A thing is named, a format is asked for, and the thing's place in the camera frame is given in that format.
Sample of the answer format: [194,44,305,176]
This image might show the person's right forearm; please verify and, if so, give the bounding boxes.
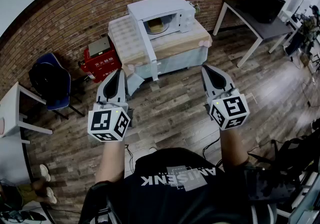
[218,127,250,170]

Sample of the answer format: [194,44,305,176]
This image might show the black box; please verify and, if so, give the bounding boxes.
[236,0,287,24]

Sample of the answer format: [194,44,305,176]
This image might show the black cable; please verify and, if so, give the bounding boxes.
[124,144,136,172]

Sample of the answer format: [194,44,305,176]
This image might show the person's black t-shirt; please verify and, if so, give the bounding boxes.
[79,147,252,224]

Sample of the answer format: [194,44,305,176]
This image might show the white microwave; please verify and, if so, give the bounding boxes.
[126,0,196,81]

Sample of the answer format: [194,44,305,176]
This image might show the person's left forearm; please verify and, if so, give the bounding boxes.
[94,140,126,184]

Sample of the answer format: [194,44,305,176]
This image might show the black office chair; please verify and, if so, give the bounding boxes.
[246,135,320,219]

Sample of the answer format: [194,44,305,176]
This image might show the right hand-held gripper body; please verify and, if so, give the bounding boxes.
[204,87,250,131]

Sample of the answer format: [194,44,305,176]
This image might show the small white table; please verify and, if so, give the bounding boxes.
[0,81,54,145]

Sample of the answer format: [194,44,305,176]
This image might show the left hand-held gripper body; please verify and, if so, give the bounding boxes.
[87,95,135,143]

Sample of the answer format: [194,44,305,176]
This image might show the blue chair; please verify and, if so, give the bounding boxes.
[28,52,86,120]

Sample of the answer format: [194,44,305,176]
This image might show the red fire equipment box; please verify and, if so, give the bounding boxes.
[83,35,123,84]

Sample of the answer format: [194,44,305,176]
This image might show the cloth-covered table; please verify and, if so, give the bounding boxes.
[107,15,213,94]

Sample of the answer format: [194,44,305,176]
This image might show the dark table with white legs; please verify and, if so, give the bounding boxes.
[212,0,301,68]

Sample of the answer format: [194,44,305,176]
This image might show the black backpack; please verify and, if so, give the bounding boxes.
[28,61,72,105]

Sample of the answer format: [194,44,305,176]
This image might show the cream plastic tray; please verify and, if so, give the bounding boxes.
[146,18,165,33]

